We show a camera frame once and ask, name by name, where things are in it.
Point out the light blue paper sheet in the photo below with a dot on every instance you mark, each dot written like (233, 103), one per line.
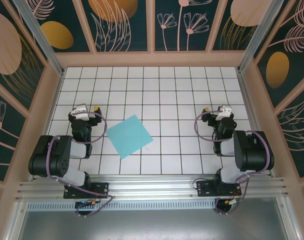
(129, 136)

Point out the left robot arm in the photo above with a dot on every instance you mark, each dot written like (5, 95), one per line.
(49, 155)

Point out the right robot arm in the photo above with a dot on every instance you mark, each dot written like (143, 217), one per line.
(254, 150)

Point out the black controller board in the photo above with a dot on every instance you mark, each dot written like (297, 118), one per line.
(84, 203)

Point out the grey metal panel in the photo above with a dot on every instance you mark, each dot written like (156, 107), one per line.
(154, 225)

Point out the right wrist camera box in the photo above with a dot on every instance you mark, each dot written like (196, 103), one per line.
(223, 113)

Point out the aluminium side rail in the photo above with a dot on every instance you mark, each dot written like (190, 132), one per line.
(247, 100)

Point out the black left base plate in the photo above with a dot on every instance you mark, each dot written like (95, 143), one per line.
(102, 190)

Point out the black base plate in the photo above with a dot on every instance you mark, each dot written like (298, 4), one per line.
(102, 190)
(204, 190)

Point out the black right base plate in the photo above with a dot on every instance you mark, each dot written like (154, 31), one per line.
(204, 190)

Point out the aluminium mounting rail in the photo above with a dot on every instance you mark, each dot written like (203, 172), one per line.
(154, 186)

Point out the aluminium frame post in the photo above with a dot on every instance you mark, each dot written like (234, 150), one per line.
(259, 35)
(39, 37)

